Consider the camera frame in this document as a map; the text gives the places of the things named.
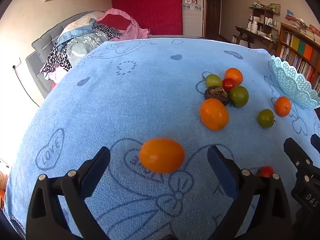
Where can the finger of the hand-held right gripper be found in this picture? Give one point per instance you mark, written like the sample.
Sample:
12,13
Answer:
316,142
298,155

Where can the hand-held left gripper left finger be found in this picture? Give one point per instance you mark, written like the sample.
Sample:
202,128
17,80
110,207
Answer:
98,170

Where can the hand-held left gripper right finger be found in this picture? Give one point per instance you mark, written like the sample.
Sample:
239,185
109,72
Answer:
221,172

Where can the red cherry tomato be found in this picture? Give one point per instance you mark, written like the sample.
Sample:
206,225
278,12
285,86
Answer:
229,84
266,171

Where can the orange mandarin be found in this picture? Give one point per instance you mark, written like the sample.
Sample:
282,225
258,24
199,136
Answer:
283,106
234,75

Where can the green tomato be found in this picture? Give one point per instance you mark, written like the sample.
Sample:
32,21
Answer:
266,118
239,96

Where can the smooth orange tomato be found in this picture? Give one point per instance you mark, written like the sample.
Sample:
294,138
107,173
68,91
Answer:
214,114

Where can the oval yellow-orange kumquat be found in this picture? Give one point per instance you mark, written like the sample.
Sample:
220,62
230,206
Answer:
162,155

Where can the light blue lattice basket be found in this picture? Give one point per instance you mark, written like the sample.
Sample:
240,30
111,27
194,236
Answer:
292,85

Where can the dark wrinkled passion fruit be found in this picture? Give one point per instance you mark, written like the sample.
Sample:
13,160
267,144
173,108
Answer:
215,94

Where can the wooden bookshelf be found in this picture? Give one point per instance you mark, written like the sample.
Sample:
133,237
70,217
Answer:
297,52

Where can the yellow-green tomato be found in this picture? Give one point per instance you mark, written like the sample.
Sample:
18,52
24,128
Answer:
213,80

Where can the blue printed towel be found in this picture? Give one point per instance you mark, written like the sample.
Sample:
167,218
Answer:
150,92

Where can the stack of books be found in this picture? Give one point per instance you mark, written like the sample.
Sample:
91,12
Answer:
302,26

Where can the leopard print cloth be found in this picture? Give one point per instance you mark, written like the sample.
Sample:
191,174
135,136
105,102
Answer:
57,60
106,30

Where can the wooden side table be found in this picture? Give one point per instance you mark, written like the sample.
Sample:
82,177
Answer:
250,33

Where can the grey-green floral bedding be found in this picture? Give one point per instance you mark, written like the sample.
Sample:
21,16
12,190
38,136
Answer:
87,42

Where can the white kettle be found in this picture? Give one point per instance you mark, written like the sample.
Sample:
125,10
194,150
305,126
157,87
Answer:
254,27

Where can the blue denim jeans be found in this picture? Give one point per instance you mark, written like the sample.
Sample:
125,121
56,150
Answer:
75,33

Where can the small wooden shelf unit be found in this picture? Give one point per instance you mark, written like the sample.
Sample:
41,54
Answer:
265,12

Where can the grey sofa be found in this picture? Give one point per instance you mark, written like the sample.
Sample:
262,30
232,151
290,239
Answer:
37,45

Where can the pink blanket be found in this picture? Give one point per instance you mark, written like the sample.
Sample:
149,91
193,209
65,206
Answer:
136,31

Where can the white and yellow cloth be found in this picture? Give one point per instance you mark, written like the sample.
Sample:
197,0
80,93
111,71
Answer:
77,22

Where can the red cushion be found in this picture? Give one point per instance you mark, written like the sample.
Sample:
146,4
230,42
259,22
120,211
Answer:
115,21

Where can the brown wooden door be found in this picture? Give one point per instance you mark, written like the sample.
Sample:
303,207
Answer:
212,12

